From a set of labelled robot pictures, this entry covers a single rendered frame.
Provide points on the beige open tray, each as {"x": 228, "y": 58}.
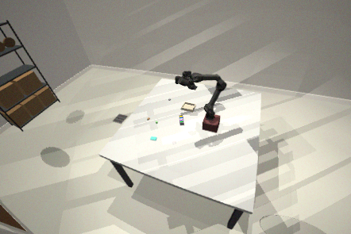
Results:
{"x": 188, "y": 106}

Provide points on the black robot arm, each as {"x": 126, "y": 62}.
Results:
{"x": 185, "y": 80}

